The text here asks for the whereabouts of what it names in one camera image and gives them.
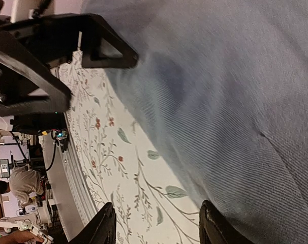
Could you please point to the floral patterned table mat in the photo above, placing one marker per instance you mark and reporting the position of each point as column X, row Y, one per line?
column 110, row 159

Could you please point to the aluminium front rail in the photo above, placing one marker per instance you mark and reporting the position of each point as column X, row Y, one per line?
column 71, row 194

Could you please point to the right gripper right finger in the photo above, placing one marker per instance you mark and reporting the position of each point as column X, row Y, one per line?
column 215, row 229

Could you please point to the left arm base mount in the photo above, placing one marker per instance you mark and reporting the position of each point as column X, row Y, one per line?
column 35, row 124

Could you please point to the person in grey shirt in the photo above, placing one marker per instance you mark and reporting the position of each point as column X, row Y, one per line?
column 22, row 183

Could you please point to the light blue denim skirt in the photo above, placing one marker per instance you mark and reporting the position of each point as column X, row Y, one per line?
column 221, row 90

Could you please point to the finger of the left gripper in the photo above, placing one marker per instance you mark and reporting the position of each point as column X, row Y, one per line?
column 100, row 44
column 28, row 87

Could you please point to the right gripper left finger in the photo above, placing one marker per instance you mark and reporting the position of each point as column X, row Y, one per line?
column 101, row 229

